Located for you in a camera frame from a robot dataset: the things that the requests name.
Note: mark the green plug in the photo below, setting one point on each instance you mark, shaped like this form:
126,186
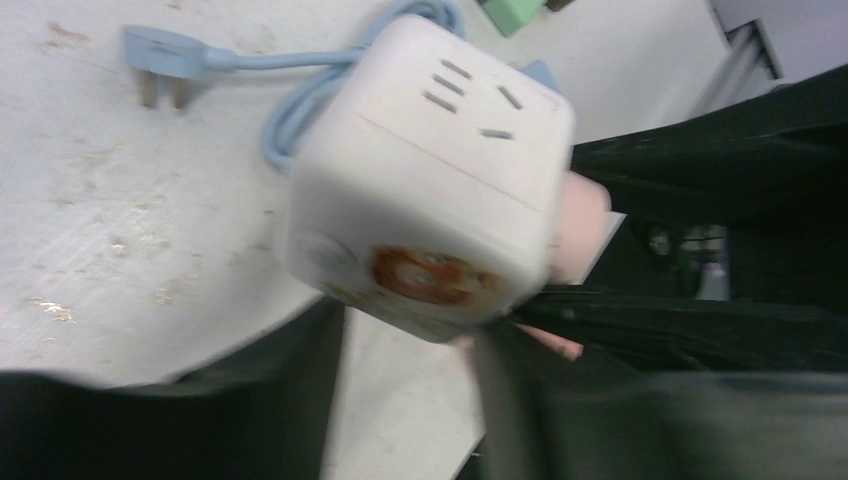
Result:
509,16

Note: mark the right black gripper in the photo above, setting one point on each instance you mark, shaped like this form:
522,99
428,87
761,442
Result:
762,296

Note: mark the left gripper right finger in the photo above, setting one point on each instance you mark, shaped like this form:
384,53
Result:
548,417

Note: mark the white cube adapter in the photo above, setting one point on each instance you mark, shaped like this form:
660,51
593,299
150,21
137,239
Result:
426,193

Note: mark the blue power strip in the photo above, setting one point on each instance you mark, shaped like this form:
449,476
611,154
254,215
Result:
539,71

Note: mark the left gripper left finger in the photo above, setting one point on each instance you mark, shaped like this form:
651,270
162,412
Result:
261,411

